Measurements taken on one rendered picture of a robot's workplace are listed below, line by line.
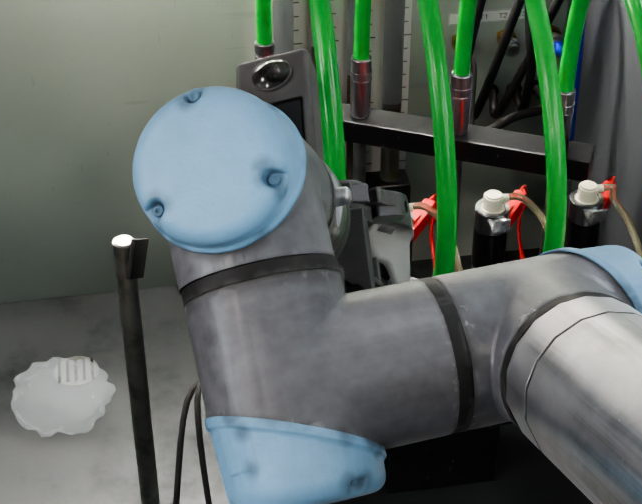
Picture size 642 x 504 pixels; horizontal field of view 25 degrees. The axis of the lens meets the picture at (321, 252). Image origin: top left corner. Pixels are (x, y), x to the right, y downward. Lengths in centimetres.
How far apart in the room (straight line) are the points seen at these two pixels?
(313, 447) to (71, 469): 74
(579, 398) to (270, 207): 16
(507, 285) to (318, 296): 9
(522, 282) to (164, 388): 79
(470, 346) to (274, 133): 13
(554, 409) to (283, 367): 12
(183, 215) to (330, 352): 9
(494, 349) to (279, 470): 11
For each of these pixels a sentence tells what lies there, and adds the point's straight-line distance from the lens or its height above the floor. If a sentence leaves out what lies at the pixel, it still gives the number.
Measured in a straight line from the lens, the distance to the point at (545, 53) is 102.
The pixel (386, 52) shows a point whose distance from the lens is 139.
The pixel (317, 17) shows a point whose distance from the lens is 93.
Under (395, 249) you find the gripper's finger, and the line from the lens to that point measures 93.
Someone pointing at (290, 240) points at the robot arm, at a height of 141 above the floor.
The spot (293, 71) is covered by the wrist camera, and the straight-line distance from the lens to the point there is 87.
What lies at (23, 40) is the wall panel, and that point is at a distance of 138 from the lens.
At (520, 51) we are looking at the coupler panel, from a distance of 146.
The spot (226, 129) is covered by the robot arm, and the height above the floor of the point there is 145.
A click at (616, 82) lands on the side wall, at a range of 134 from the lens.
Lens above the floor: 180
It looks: 38 degrees down
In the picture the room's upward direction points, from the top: straight up
